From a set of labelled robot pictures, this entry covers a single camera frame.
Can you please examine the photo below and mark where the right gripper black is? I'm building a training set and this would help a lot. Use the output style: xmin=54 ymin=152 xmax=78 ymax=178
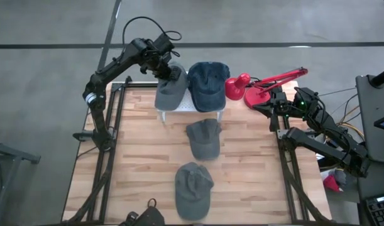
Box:
xmin=253 ymin=90 xmax=295 ymax=132

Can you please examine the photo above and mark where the light grey cap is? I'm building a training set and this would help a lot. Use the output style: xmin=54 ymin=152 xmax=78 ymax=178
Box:
xmin=154 ymin=62 xmax=189 ymax=112

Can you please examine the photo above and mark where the dark navy denim cap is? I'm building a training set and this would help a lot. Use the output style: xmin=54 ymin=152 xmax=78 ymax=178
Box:
xmin=187 ymin=61 xmax=231 ymax=113

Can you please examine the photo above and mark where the grey cotton cap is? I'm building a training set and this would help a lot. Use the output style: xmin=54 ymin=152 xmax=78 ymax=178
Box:
xmin=185 ymin=118 xmax=222 ymax=161
xmin=174 ymin=161 xmax=215 ymax=221

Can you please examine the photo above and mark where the red desk lamp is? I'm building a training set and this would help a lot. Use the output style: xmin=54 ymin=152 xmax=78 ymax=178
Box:
xmin=224 ymin=67 xmax=309 ymax=110

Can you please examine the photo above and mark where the white perforated riser shelf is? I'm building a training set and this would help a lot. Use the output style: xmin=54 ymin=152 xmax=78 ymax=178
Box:
xmin=156 ymin=89 xmax=226 ymax=124

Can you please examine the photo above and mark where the red cloth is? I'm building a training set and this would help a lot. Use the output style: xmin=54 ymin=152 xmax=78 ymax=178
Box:
xmin=322 ymin=174 xmax=341 ymax=193

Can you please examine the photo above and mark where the grey cloth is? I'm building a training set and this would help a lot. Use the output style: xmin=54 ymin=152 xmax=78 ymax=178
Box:
xmin=334 ymin=169 xmax=348 ymax=189

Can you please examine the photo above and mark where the grey cart top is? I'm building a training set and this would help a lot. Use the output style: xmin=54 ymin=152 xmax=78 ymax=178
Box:
xmin=354 ymin=74 xmax=384 ymax=202

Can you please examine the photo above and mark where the black pole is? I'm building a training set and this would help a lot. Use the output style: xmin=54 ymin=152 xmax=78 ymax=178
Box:
xmin=369 ymin=65 xmax=384 ymax=89

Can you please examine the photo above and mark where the black keypad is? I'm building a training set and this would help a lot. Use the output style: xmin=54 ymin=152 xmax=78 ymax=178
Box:
xmin=364 ymin=193 xmax=384 ymax=226

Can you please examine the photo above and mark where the black metal stand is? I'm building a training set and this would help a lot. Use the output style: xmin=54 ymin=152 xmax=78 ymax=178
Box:
xmin=0 ymin=125 xmax=41 ymax=226

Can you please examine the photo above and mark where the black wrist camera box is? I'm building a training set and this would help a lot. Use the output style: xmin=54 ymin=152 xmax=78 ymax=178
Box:
xmin=153 ymin=33 xmax=176 ymax=53

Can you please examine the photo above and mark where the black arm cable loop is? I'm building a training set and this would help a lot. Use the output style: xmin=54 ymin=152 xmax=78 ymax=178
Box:
xmin=121 ymin=16 xmax=182 ymax=59

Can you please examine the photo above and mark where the black aluminium table frame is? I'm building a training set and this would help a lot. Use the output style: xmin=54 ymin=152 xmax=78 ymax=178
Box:
xmin=61 ymin=76 xmax=329 ymax=225

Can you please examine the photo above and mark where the thin grey cable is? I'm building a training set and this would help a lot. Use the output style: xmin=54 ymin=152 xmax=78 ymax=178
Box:
xmin=319 ymin=87 xmax=358 ymax=97

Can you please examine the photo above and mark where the yellow cable bundle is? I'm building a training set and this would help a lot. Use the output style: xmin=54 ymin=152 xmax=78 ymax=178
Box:
xmin=336 ymin=105 xmax=365 ymax=139

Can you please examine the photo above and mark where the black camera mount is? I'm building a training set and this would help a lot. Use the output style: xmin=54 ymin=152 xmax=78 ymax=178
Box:
xmin=119 ymin=198 xmax=166 ymax=226

